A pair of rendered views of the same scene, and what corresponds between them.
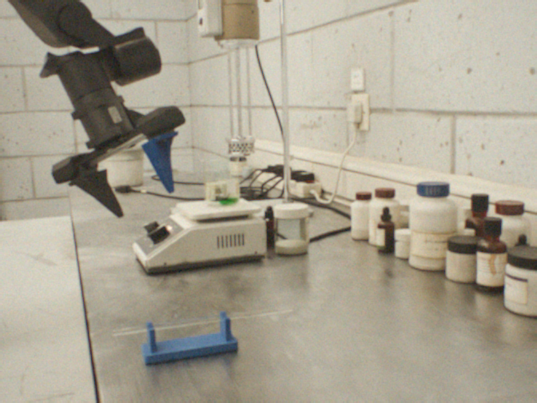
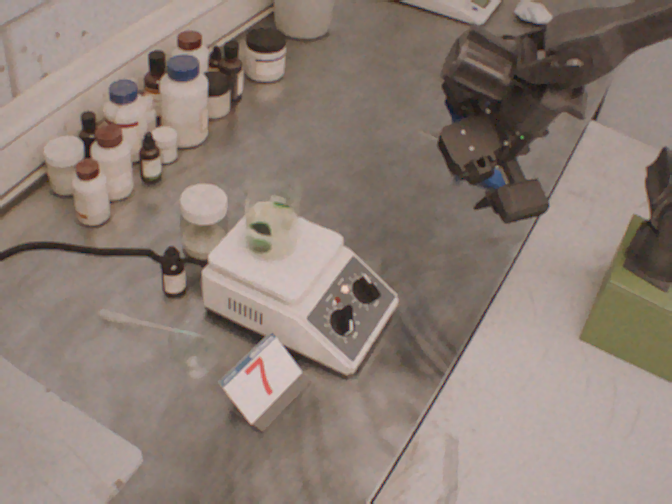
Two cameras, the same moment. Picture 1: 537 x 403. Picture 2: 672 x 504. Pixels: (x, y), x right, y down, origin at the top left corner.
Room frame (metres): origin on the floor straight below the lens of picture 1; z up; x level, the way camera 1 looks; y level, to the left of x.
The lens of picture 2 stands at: (1.46, 0.57, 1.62)
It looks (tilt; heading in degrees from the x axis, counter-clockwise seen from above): 45 degrees down; 222
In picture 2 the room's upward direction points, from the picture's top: 8 degrees clockwise
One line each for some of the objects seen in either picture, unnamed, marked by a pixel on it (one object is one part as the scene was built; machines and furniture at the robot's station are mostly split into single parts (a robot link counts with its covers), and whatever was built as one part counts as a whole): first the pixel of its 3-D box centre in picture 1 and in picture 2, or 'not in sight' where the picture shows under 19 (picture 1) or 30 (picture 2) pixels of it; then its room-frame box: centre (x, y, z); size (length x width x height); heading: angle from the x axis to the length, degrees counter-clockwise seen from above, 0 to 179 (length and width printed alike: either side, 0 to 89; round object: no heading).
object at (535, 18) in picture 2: not in sight; (534, 11); (0.12, -0.19, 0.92); 0.08 x 0.08 x 0.04; 22
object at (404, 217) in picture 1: (406, 219); (66, 166); (1.14, -0.25, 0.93); 0.06 x 0.06 x 0.07
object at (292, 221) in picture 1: (292, 229); (203, 222); (1.06, -0.03, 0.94); 0.06 x 0.06 x 0.08
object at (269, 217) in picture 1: (269, 224); (172, 267); (1.13, 0.01, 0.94); 0.03 x 0.03 x 0.07
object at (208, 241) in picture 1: (204, 234); (294, 284); (1.03, 0.12, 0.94); 0.22 x 0.13 x 0.08; 111
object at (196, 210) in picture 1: (217, 208); (276, 250); (1.04, 0.09, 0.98); 0.12 x 0.12 x 0.01; 21
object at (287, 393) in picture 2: not in sight; (266, 381); (1.13, 0.20, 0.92); 0.09 x 0.06 x 0.04; 13
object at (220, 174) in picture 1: (220, 182); (273, 220); (1.04, 0.09, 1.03); 0.07 x 0.06 x 0.08; 80
